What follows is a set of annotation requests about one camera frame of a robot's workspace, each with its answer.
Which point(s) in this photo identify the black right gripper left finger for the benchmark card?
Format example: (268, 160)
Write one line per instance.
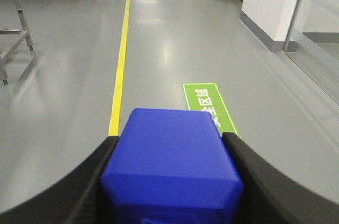
(76, 198)

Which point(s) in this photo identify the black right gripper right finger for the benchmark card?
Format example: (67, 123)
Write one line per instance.
(269, 195)

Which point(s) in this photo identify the blue plastic block part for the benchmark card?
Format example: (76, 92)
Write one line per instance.
(170, 166)

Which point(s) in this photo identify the yellow floor line tape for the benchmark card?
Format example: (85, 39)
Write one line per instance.
(114, 124)

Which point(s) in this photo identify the green floor sign sticker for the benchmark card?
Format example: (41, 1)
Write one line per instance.
(207, 97)

